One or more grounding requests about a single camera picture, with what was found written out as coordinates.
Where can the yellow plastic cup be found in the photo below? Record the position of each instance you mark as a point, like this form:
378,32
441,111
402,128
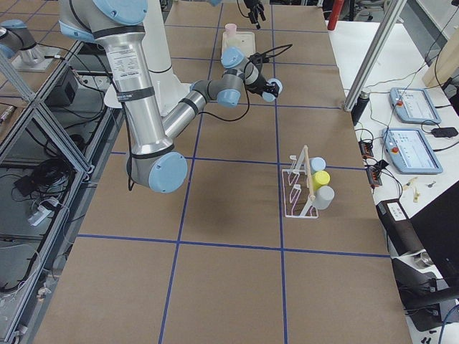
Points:
319,179

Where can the light blue cup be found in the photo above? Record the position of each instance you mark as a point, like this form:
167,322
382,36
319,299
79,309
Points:
272,89
317,164

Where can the black thermos bottle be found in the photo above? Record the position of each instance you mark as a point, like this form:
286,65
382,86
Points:
359,107

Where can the far teach pendant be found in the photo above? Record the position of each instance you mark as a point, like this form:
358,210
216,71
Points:
414,106

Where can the aluminium frame post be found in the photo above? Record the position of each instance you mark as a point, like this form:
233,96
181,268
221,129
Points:
374,50

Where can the grey plastic cup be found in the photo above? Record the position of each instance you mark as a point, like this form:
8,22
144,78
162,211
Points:
324,197

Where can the white wire cup rack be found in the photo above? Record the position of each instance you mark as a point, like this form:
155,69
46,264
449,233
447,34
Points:
298,193

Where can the black monitor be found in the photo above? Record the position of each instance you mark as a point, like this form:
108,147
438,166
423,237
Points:
437,228

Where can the red bottle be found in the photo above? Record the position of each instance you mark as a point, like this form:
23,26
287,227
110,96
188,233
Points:
334,15

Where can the teach pendant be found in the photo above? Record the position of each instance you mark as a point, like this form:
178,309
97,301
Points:
414,106
410,152

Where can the black power adapter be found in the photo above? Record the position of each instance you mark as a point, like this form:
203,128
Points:
447,132

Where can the near teach pendant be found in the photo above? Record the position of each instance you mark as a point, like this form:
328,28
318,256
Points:
410,152

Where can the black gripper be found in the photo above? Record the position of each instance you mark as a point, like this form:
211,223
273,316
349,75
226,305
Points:
262,86
252,7

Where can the pink plastic cup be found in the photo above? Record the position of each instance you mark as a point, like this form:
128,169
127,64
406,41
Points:
231,29

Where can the black box with label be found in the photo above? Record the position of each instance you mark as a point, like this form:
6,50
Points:
398,227

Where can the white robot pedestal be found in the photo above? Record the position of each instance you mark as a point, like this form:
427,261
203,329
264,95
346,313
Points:
138,54

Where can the cream plastic tray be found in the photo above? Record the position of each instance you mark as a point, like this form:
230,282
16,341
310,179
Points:
244,41

